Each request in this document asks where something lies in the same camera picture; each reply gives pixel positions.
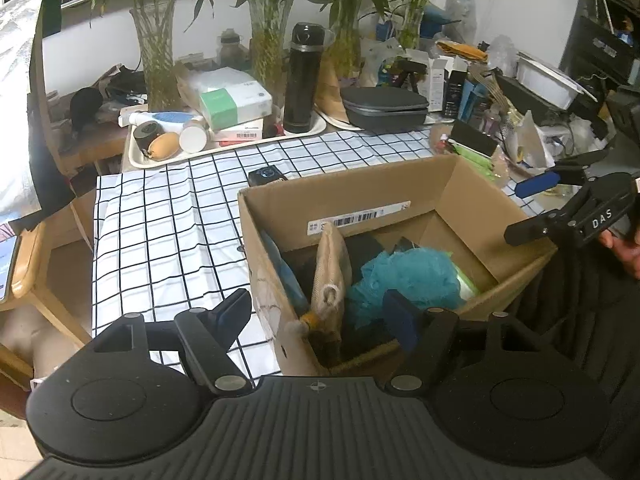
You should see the teal mesh bath loofah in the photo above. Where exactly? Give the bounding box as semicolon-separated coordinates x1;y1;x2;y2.
345;247;463;328

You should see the blue paper package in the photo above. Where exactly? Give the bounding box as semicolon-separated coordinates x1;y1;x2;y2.
260;230;309;318

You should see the person's right hand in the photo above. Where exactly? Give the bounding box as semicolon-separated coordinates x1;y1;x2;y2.
599;230;640;280

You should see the pink woven basket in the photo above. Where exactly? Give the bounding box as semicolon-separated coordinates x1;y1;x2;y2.
428;120;509;188

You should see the checkered white tablecloth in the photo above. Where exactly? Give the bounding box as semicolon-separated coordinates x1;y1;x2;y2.
90;128;542;387

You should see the cardboard box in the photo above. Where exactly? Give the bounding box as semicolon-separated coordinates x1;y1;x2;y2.
239;155;555;379

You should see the black product box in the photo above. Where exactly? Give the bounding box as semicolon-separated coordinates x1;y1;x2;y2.
442;70;466;119

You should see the white product box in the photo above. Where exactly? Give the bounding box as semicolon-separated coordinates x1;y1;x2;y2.
427;56;454;113

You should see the small black device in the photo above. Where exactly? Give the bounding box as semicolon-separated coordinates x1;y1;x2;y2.
247;165;286;188

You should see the black small tripod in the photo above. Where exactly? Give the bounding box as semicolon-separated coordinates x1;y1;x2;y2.
392;58;427;93

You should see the wooden chair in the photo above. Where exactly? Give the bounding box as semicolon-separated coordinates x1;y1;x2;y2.
1;197;93;391

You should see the grey zippered hard case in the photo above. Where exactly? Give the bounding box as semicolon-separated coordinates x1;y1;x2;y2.
340;87;428;134

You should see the white cap orange bottle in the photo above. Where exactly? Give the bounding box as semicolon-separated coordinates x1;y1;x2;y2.
179;116;209;154

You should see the cream plastic tray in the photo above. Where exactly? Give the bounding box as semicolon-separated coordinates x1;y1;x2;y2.
126;107;329;170

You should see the red white flat box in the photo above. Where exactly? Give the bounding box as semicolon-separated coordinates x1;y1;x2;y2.
213;118;264;142

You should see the black tape roll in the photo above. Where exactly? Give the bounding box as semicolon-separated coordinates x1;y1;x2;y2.
132;120;164;157

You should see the brown paper bag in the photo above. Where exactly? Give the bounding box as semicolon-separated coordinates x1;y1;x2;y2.
314;44;361;122

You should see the silver plastic sheet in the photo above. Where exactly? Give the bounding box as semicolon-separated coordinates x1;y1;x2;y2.
1;0;70;229

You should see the green white tissue pack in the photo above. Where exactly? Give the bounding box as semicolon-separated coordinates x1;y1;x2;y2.
179;67;273;131

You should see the black thermos bottle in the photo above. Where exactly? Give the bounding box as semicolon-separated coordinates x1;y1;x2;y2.
283;22;326;133

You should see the glass vase with bamboo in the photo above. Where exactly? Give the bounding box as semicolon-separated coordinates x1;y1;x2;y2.
60;0;216;113

